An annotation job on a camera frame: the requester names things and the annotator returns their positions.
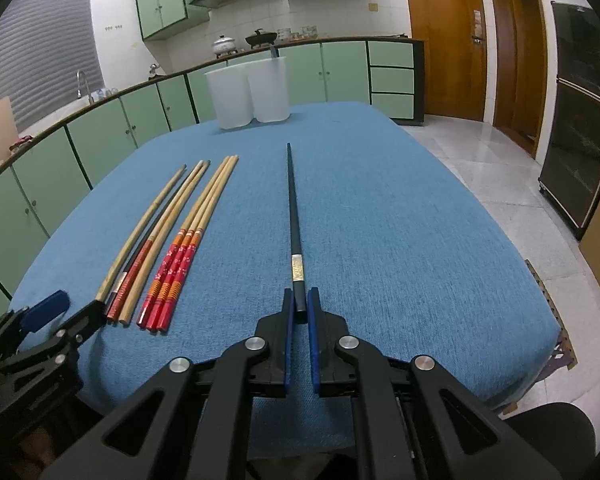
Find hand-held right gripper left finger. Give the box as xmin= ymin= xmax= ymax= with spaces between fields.
xmin=39 ymin=287 xmax=296 ymax=480

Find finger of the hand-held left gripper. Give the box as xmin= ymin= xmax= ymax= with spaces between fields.
xmin=0 ymin=300 xmax=107 ymax=376
xmin=0 ymin=290 xmax=71 ymax=346

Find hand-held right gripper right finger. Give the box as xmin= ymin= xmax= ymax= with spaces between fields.
xmin=307 ymin=287 xmax=563 ymax=480

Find plain bamboo chopstick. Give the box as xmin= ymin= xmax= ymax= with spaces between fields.
xmin=95 ymin=163 xmax=188 ymax=303

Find white double utensil holder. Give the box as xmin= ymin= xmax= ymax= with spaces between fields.
xmin=204 ymin=56 xmax=291 ymax=130

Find blue tablecloth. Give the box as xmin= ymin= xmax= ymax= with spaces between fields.
xmin=7 ymin=101 xmax=563 ymax=461

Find wooden board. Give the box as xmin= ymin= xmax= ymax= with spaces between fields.
xmin=0 ymin=97 xmax=20 ymax=182

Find green base cabinets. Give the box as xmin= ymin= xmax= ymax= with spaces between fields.
xmin=0 ymin=39 xmax=425 ymax=318

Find metal faucet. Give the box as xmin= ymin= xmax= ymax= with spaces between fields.
xmin=75 ymin=70 xmax=92 ymax=104

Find grey window blind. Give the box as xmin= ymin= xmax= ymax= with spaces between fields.
xmin=0 ymin=0 xmax=105 ymax=134

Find black wok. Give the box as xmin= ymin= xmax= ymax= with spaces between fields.
xmin=244 ymin=28 xmax=279 ymax=49

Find glass jars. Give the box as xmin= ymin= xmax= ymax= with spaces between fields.
xmin=277 ymin=25 xmax=317 ymax=42

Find black glass cabinet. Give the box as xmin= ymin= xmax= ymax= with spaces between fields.
xmin=538 ymin=1 xmax=600 ymax=242

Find green wall cabinet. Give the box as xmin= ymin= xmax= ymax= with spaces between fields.
xmin=133 ymin=0 xmax=212 ymax=42

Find wooden door with frame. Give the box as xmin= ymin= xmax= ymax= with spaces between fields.
xmin=485 ymin=0 xmax=549 ymax=159

